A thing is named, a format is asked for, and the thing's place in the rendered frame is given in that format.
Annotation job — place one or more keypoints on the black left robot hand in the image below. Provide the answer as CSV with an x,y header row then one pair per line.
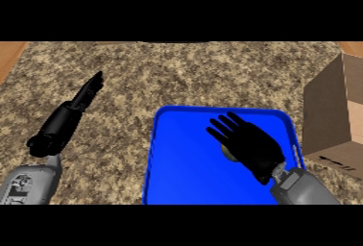
x,y
59,126

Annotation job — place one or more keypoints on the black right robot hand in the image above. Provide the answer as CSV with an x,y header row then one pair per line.
x,y
252,144

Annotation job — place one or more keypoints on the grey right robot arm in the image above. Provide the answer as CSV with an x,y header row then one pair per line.
x,y
299,185

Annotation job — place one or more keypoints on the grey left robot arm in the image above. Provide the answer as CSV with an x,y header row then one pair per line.
x,y
29,184

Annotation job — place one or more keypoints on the green squash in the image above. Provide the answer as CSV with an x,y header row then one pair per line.
x,y
228,153

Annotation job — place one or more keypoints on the blue plastic tray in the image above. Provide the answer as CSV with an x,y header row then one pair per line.
x,y
193,160

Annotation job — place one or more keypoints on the brown cardboard box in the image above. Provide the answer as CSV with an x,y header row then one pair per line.
x,y
330,115

